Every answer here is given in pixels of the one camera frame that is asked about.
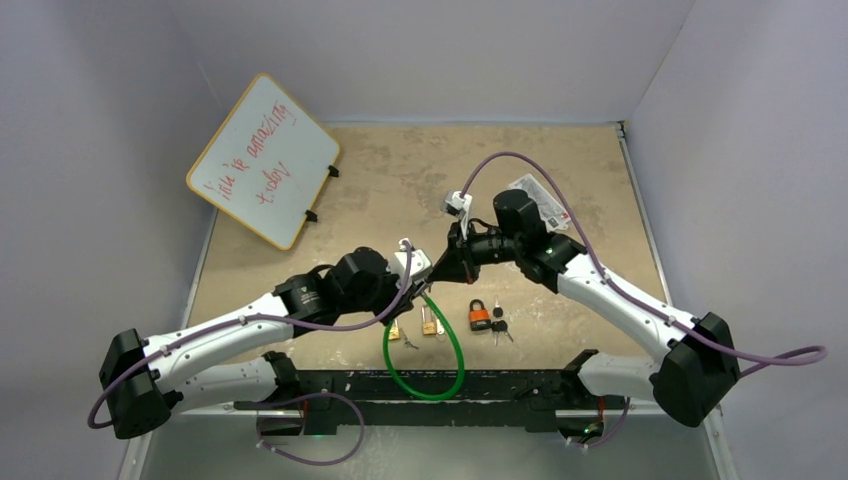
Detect whiteboard with orange frame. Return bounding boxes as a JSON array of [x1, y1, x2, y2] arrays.
[[186, 73, 341, 250]]

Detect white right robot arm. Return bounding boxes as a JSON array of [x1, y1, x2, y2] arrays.
[[428, 189, 741, 427]]

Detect brass padlock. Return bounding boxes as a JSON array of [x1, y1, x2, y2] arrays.
[[387, 321, 402, 342], [421, 305, 438, 337]]

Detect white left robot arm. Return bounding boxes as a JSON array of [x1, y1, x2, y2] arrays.
[[87, 242, 432, 439]]

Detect white printed card package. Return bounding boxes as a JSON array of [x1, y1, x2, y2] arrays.
[[508, 174, 571, 232]]

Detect small silver key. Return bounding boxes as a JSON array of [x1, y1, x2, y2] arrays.
[[402, 336, 419, 350], [435, 319, 447, 342]]

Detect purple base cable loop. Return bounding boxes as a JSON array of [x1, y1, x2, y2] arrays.
[[256, 382, 374, 466]]

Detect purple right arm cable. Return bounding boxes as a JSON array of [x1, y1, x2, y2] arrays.
[[460, 152, 829, 379]]

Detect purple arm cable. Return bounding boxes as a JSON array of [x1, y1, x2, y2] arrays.
[[460, 152, 829, 379], [87, 241, 415, 431]]

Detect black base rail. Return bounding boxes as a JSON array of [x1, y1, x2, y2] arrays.
[[235, 369, 627, 439]]

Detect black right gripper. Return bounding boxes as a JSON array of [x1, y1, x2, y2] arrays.
[[430, 218, 524, 285]]

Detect black-headed keys bunch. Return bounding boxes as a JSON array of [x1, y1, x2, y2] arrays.
[[491, 297, 514, 346]]

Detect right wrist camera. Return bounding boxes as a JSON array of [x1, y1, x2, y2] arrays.
[[442, 191, 473, 231]]

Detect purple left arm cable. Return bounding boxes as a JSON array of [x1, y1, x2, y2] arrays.
[[87, 241, 415, 431]]

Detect green cable lock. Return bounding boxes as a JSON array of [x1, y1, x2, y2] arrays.
[[382, 292, 466, 403]]

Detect orange black lock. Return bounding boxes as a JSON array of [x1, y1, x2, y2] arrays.
[[468, 299, 492, 333]]

